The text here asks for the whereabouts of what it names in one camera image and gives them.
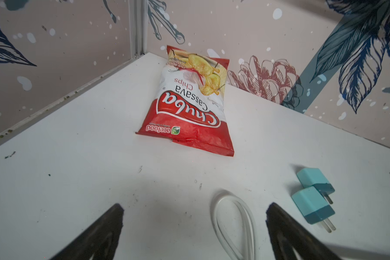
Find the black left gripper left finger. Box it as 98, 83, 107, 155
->
52, 204, 124, 260

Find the teal plug adapter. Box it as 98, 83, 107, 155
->
291, 186, 336, 233
296, 168, 335, 205

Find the teal plug adapter far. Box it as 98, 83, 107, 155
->
296, 168, 335, 205

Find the white power cable blue cube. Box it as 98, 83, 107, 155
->
210, 190, 258, 260

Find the red white cassava chips bag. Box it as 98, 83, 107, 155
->
137, 45, 235, 157

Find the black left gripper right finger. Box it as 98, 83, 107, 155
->
266, 203, 340, 260

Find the teal plug adapter near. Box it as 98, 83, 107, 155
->
291, 186, 336, 233

